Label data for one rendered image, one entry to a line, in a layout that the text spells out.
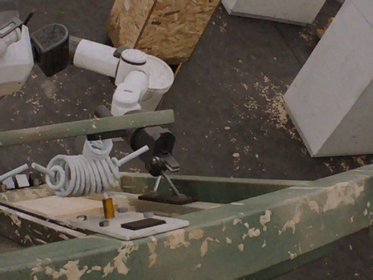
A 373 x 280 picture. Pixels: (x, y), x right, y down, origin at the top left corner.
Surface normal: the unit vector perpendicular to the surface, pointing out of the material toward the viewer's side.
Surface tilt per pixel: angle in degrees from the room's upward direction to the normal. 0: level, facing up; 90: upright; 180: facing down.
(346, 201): 39
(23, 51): 23
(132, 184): 90
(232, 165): 0
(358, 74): 90
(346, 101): 90
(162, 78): 0
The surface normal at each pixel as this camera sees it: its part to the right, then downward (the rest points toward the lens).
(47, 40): 0.11, -0.49
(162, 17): 0.42, 0.76
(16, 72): 0.55, 0.47
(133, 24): -0.83, 0.11
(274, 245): 0.56, -0.01
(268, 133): 0.36, -0.63
